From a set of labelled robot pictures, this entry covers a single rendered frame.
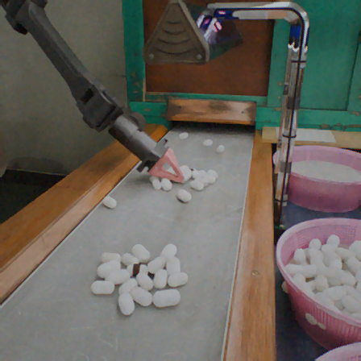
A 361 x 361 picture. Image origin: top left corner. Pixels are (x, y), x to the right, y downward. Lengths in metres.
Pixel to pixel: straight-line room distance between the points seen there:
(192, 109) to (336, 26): 0.50
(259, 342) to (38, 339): 0.26
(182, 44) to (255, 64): 0.80
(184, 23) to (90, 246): 0.38
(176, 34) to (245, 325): 0.35
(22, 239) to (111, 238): 0.15
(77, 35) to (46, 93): 0.45
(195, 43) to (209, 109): 0.77
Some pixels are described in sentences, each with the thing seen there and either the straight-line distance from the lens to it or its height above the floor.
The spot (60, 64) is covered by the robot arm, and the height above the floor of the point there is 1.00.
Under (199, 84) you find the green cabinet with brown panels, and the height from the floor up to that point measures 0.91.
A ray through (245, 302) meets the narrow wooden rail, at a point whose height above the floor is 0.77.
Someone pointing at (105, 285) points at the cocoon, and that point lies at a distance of 0.51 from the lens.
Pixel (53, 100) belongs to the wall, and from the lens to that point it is 2.54.
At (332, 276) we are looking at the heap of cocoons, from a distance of 0.59.
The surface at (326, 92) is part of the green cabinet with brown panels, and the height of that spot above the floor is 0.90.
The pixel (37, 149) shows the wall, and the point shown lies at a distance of 2.73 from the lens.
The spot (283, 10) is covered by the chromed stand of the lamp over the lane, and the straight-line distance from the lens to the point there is 0.65.
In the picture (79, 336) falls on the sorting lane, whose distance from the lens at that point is 0.48.
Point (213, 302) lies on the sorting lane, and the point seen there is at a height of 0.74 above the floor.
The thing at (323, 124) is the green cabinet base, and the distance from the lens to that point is 1.26.
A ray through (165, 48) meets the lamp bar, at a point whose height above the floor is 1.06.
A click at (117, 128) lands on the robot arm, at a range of 0.80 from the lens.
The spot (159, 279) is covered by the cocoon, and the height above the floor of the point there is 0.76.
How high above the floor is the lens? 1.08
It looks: 24 degrees down
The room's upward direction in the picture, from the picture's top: straight up
